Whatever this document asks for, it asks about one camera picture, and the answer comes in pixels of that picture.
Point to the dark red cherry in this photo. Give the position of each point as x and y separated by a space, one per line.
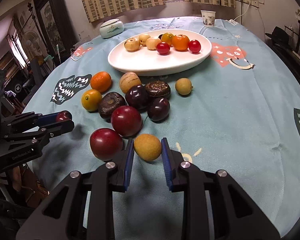
64 116

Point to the red cherry tomato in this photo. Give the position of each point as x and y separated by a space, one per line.
194 46
163 48

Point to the black hat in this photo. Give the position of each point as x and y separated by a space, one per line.
278 36

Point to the spotted tan pepino melon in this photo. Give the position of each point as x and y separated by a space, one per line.
132 45

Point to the brown wrinkled passion fruit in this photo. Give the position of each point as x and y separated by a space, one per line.
158 88

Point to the white lidded ceramic jar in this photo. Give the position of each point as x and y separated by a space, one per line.
111 30

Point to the dark wrinkled passion fruit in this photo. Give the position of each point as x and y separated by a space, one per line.
111 107

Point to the person's left hand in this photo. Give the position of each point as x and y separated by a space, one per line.
17 178

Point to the white wall socket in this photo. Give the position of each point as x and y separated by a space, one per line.
250 2

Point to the orange tangerine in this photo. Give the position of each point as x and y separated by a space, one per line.
180 42
101 82

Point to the tan round pear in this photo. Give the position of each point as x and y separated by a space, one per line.
153 43

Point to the white electric fan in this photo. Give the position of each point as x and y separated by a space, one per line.
31 42

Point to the dark framed painting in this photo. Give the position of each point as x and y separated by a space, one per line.
50 25

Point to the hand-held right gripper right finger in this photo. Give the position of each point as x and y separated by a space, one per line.
166 165

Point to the dark purple plum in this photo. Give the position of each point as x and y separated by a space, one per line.
158 109
136 97

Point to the red plum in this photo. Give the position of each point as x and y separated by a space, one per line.
105 143
126 121

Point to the yellow citrus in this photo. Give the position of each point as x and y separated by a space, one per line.
168 38
91 100

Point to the person's dark clothing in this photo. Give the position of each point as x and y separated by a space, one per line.
5 217

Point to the printed paper cup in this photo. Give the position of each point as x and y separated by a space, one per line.
208 18

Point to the blue printed tablecloth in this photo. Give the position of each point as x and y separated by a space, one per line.
227 105

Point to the small tan longan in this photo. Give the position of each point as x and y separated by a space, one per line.
183 86
147 147

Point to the white plate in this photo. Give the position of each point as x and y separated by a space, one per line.
150 63

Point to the black desk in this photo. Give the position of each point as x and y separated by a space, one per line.
290 60

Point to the small dark cherry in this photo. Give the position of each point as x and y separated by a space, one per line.
160 37

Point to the striped tan pepino melon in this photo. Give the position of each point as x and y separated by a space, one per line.
128 81

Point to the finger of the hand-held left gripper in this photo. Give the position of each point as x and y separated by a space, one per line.
48 118
60 128

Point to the yellow pear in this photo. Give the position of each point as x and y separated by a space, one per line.
143 38

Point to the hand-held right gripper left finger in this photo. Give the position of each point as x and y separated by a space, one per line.
128 165

